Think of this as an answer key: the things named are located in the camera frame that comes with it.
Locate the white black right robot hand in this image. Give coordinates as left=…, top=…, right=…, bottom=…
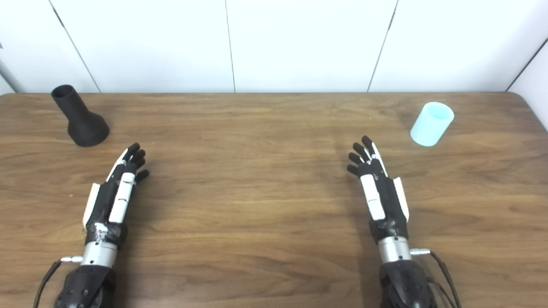
left=346, top=136, right=410, bottom=245

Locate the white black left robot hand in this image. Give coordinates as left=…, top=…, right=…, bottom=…
left=82, top=142, right=150, bottom=248

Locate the black funnel-shaped nozzle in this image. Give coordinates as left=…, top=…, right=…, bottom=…
left=51, top=84, right=110, bottom=147

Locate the light blue cylinder cup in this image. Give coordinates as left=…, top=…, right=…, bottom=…
left=410, top=102, right=455, bottom=147

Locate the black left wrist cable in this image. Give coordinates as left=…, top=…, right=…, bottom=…
left=33, top=255, right=83, bottom=308

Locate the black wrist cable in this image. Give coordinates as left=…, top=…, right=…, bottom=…
left=410, top=248, right=462, bottom=308
left=33, top=255, right=83, bottom=308

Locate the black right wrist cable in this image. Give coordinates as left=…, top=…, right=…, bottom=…
left=410, top=248, right=462, bottom=308

